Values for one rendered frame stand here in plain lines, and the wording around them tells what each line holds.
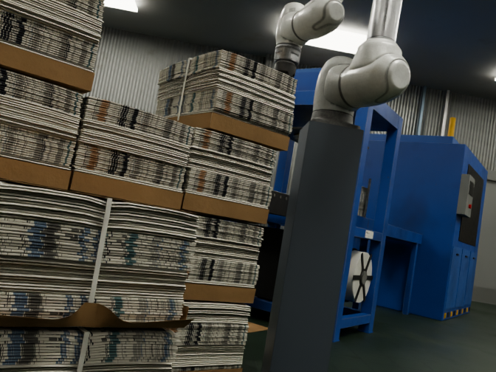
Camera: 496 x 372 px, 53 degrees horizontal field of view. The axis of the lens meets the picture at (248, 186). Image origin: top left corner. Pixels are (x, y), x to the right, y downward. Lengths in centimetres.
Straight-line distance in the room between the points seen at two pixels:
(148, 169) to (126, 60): 717
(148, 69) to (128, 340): 748
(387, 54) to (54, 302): 126
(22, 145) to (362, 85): 107
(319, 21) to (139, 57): 687
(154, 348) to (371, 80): 110
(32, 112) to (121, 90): 712
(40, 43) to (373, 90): 102
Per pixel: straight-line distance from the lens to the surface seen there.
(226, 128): 137
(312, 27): 164
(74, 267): 89
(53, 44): 120
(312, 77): 352
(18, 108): 116
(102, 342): 94
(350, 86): 176
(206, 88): 141
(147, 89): 820
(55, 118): 117
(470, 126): 909
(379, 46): 175
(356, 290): 339
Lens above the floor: 59
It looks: 5 degrees up
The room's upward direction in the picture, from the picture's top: 10 degrees clockwise
